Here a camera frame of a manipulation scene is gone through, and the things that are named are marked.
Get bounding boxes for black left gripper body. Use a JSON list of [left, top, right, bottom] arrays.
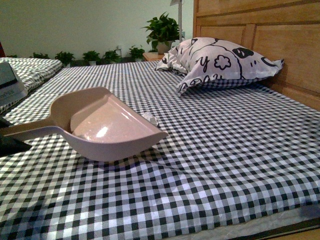
[[0, 116, 33, 159]]

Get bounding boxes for beige plastic dustpan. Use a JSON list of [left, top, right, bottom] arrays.
[[0, 87, 168, 162]]

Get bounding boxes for white paper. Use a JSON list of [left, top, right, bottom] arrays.
[[141, 112, 159, 127]]

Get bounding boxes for checkered folded blanket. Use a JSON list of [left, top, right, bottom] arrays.
[[0, 57, 63, 113]]

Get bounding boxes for small potted plant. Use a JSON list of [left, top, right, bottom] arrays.
[[30, 52, 50, 59], [82, 50, 100, 66], [102, 50, 122, 64], [129, 45, 145, 62], [55, 51, 74, 68]]

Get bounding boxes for far wooden nightstand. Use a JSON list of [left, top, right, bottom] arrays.
[[142, 52, 164, 62]]

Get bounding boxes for large potted green plant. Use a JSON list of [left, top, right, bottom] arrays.
[[142, 12, 180, 55]]

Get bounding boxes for cartoon print pillow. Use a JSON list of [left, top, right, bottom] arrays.
[[155, 37, 284, 94]]

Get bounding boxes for white floor lamp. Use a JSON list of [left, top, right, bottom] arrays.
[[170, 0, 183, 43]]

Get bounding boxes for checkered bed sheet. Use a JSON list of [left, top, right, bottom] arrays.
[[0, 62, 320, 240]]

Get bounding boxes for wooden bed headboard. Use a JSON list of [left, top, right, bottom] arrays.
[[193, 0, 320, 110]]

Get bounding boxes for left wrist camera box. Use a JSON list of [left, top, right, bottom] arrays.
[[0, 62, 28, 106]]

